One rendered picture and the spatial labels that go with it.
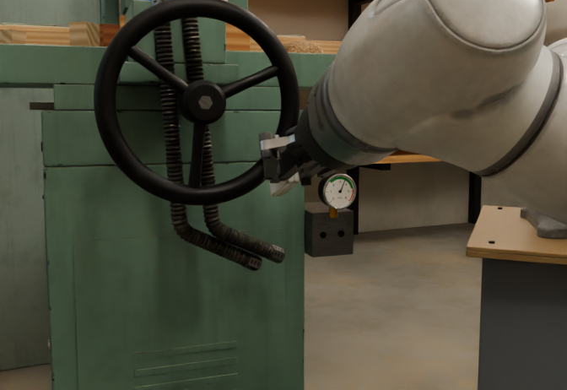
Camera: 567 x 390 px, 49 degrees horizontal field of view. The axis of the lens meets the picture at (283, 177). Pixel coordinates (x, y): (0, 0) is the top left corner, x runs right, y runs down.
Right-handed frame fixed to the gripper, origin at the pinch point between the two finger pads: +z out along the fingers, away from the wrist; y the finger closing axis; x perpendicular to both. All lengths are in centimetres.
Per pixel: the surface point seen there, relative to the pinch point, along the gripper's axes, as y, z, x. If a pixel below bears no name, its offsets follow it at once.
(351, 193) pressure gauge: -21.8, 28.9, -3.8
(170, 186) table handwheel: 11.1, 15.8, -3.2
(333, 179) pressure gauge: -18.5, 28.0, -6.3
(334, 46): -28, 40, -37
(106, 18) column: 17, 55, -49
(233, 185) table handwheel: 2.3, 15.9, -3.0
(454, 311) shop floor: -117, 153, 20
